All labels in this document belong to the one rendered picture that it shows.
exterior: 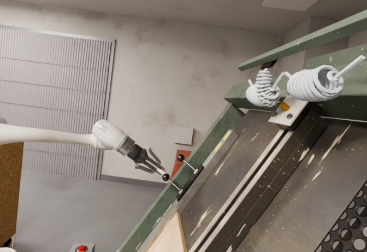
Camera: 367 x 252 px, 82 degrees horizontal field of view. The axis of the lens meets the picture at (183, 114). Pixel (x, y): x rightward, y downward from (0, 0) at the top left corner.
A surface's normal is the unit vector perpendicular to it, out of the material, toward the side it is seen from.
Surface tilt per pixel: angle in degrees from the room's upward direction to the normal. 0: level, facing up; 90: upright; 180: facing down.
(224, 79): 90
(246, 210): 90
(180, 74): 90
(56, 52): 90
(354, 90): 60
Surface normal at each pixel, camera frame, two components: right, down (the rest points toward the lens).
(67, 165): -0.02, 0.05
